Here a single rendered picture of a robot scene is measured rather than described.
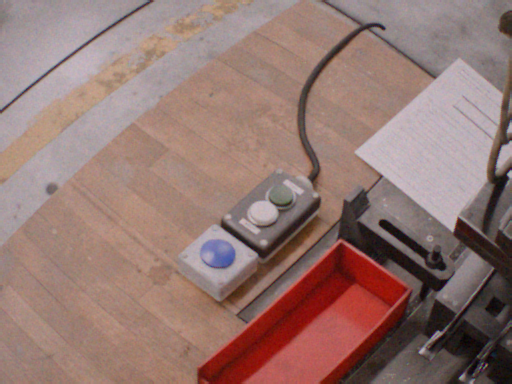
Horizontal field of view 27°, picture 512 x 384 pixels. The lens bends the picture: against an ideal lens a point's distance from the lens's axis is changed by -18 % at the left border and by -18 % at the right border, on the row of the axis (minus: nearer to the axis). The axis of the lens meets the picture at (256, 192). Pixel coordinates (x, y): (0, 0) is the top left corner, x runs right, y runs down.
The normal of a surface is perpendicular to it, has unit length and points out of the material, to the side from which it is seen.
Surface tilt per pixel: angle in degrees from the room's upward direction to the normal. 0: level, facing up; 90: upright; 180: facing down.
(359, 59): 0
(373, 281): 90
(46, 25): 0
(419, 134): 1
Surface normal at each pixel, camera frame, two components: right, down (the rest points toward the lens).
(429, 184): 0.07, -0.62
